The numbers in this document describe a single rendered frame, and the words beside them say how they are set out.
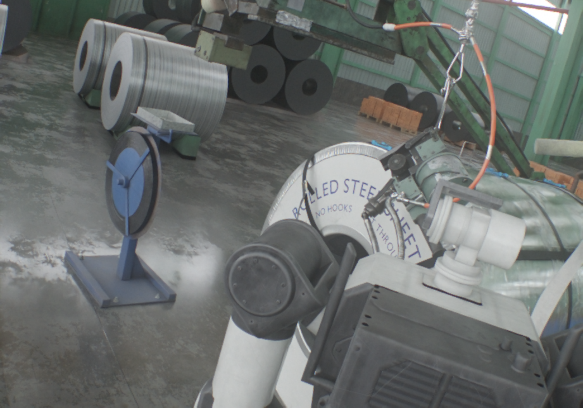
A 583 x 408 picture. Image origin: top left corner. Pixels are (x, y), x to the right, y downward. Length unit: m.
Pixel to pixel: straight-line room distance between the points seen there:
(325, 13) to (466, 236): 1.78
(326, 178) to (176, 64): 4.68
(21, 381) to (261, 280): 2.02
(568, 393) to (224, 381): 0.44
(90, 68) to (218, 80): 2.50
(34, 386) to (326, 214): 1.45
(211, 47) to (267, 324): 1.91
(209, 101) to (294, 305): 6.17
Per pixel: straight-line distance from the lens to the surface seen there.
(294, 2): 2.28
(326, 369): 0.68
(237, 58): 2.53
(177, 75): 6.61
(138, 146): 3.17
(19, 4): 12.40
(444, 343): 0.57
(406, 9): 2.61
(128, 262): 3.46
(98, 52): 8.64
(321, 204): 2.16
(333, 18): 2.39
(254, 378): 0.76
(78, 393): 2.55
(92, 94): 8.80
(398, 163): 1.68
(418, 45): 2.66
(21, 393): 2.51
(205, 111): 6.77
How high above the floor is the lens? 1.59
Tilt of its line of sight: 13 degrees down
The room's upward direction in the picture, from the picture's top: 16 degrees clockwise
